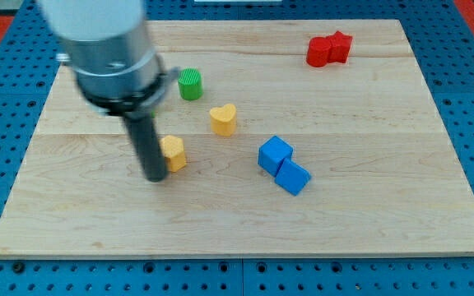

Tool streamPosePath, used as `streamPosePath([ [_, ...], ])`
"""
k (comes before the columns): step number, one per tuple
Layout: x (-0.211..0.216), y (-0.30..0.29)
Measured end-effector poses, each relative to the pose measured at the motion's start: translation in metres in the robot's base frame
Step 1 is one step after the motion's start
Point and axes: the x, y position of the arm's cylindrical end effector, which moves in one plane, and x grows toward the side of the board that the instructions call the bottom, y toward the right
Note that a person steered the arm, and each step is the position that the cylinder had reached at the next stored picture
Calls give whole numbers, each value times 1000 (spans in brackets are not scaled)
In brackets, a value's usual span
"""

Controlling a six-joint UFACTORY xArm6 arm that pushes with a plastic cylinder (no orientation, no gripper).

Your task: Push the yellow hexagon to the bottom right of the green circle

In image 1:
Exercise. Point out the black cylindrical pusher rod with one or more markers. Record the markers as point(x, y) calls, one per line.
point(142, 133)

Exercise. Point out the yellow hexagon block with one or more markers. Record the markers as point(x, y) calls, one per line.
point(174, 153)

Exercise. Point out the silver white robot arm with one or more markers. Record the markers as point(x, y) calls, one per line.
point(116, 66)

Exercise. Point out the green circle block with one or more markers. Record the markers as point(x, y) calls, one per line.
point(190, 84)

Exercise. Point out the red circle block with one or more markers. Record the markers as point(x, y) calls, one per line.
point(318, 51)

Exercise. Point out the yellow heart block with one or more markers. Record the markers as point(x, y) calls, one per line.
point(223, 119)

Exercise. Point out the blue cube block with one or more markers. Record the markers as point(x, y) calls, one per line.
point(272, 153)

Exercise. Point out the wooden board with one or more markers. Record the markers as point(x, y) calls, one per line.
point(386, 181)

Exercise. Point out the blue triangle block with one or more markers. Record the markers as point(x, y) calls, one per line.
point(292, 177)

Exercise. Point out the red star block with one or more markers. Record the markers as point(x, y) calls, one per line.
point(340, 47)

